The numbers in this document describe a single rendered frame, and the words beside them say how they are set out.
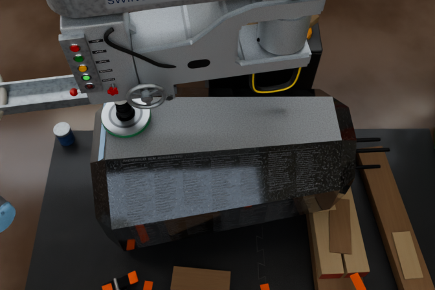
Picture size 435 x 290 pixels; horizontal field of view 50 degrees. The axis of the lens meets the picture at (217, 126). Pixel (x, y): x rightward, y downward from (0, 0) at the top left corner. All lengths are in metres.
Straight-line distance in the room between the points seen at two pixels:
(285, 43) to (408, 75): 1.90
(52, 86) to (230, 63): 0.74
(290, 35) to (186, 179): 0.79
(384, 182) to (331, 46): 1.13
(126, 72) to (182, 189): 0.64
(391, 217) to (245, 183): 1.04
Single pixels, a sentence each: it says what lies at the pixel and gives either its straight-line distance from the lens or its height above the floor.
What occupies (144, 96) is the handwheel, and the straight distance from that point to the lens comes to 1.72.
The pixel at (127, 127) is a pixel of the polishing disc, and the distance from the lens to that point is 2.06.
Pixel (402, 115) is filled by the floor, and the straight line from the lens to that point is 3.31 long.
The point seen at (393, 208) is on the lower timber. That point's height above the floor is 0.09.
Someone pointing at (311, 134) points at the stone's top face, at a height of 0.80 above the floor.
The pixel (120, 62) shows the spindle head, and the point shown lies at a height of 1.33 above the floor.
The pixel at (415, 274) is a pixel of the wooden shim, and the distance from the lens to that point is 2.75.
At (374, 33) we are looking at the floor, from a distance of 3.71.
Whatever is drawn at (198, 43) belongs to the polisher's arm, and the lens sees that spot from 1.63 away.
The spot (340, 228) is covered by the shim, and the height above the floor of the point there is 0.22.
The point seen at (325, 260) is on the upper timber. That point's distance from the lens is 2.53.
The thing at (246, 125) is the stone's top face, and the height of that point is 0.80.
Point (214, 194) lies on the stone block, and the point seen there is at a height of 0.66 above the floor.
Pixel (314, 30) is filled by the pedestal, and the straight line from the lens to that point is 2.58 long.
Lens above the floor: 2.58
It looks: 59 degrees down
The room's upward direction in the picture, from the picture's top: straight up
